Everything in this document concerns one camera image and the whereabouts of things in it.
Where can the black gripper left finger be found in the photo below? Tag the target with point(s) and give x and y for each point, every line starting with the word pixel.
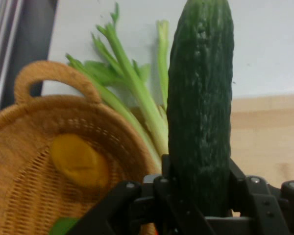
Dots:
pixel 147 208

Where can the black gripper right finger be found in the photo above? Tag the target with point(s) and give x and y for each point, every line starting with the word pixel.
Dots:
pixel 267 203

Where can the dark green cucumber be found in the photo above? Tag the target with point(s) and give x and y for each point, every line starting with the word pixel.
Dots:
pixel 201 98

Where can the orange carrot with green leaves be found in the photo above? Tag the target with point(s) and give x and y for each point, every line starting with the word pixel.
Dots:
pixel 156 232

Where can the bamboo cutting board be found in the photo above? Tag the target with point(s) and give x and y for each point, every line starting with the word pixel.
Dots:
pixel 267 142

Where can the yellow bell pepper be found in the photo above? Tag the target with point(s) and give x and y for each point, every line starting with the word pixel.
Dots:
pixel 78 159

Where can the green bell pepper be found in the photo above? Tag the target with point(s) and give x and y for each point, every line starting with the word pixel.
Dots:
pixel 63 226

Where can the light green celery bunch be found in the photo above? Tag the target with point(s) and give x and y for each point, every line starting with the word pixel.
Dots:
pixel 139 93

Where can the long aluminium frame rail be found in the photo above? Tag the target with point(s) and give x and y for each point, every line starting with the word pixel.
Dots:
pixel 2 36

